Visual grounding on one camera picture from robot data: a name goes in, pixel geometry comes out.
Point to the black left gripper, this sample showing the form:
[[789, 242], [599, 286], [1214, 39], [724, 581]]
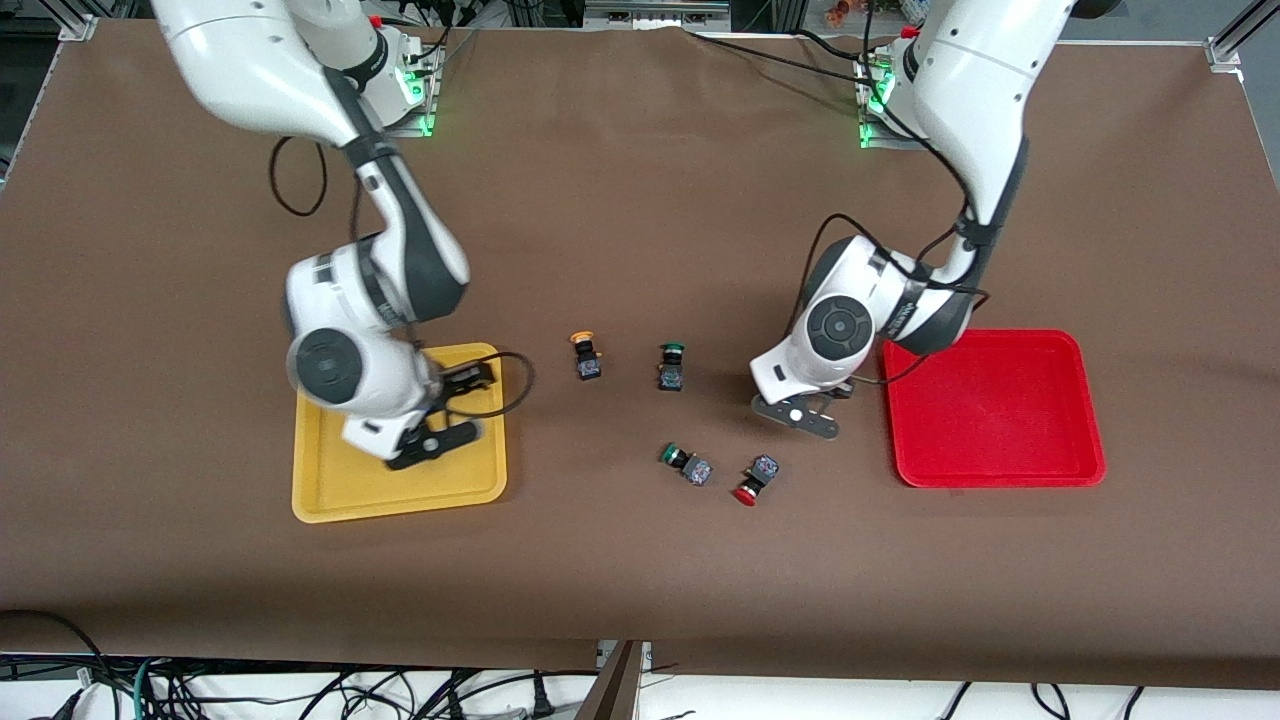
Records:
[[842, 393]]

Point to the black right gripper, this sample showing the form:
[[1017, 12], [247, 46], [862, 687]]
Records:
[[452, 384]]

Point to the red push button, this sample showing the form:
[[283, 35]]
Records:
[[764, 468]]

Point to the yellow push button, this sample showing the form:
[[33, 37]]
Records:
[[588, 366]]

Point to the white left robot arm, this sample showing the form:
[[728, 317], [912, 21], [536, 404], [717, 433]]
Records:
[[970, 90]]

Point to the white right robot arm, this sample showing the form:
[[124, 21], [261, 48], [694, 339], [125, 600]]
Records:
[[250, 60]]

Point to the red plastic tray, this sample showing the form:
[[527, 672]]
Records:
[[990, 410]]

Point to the green push button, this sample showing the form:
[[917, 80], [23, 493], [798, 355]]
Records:
[[671, 375], [697, 470]]

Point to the yellow plastic tray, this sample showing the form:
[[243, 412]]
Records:
[[330, 490]]

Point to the brown table cloth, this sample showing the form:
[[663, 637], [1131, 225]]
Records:
[[640, 200]]

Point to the black power plug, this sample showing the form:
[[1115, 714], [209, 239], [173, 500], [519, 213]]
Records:
[[542, 698]]

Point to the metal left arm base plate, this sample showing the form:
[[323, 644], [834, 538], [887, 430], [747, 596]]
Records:
[[875, 140]]

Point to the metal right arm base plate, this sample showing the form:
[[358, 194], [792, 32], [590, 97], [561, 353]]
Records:
[[425, 120]]

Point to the brown wooden post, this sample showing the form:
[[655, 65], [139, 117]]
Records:
[[615, 695]]

